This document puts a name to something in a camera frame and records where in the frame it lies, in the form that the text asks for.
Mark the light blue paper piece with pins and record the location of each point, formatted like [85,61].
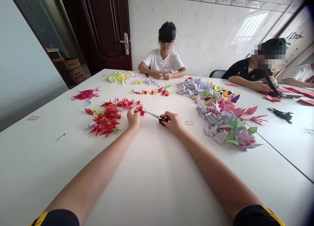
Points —
[88,103]

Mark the row of mixed small cranes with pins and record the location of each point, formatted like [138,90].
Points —
[152,91]

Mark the black paper cutter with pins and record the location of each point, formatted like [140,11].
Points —
[273,87]

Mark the single red paper crane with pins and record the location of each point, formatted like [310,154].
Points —
[141,110]

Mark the stack of red paper sheets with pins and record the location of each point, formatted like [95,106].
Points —
[300,93]

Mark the pile of lavender cranes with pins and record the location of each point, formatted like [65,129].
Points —
[192,86]

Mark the cluster of yellow lavender cranes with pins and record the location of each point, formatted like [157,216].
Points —
[147,81]

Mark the pile of red origami cranes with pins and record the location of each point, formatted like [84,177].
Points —
[108,119]

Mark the person's right hand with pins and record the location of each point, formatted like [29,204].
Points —
[174,124]

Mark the large mixed colour crane pile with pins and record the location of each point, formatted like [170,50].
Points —
[225,120]

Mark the black pin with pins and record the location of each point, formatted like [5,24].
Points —
[60,136]

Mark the dark brown wooden door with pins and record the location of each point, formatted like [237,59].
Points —
[103,32]

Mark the black chair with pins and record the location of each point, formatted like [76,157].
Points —
[217,73]

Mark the small white table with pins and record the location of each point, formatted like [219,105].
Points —
[52,50]

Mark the person's left hand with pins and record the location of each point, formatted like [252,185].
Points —
[133,119]

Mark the pile of green yellow cranes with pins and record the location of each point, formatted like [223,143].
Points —
[120,76]

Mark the cardboard box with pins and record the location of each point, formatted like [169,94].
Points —
[76,76]
[67,63]

